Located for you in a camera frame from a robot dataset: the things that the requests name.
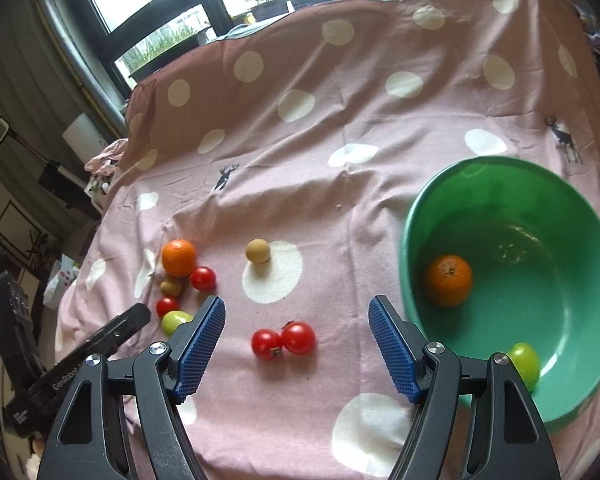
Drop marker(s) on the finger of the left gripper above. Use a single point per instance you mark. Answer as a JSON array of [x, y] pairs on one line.
[[34, 408]]

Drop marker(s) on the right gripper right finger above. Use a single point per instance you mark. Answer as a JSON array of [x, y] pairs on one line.
[[506, 436]]

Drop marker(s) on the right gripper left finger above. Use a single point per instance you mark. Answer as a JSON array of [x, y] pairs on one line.
[[89, 439]]

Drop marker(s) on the green apple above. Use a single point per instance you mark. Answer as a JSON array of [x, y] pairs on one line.
[[173, 319], [527, 362]]

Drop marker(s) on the red tomato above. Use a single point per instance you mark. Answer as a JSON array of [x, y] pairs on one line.
[[165, 305], [203, 278]]

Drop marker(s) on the large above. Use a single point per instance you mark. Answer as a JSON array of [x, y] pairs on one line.
[[447, 281]]

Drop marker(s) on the orange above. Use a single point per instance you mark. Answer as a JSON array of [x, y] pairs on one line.
[[178, 258]]

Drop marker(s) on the tomato of pair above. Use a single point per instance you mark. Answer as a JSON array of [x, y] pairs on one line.
[[298, 338], [266, 344]]

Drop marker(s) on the white printed paper bag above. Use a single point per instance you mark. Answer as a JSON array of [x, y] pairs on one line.
[[64, 273]]

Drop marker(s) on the tan longan beside orange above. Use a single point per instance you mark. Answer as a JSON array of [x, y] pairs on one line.
[[171, 287]]

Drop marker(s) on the crumpled pink clothing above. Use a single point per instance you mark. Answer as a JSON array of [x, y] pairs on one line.
[[105, 163]]

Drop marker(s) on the green plastic bowl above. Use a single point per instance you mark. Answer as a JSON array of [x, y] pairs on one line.
[[533, 244]]

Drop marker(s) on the lone tan longan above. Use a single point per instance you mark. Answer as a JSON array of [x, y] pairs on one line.
[[258, 251]]

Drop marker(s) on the pink polka dot cloth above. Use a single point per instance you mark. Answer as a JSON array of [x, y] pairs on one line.
[[315, 134]]

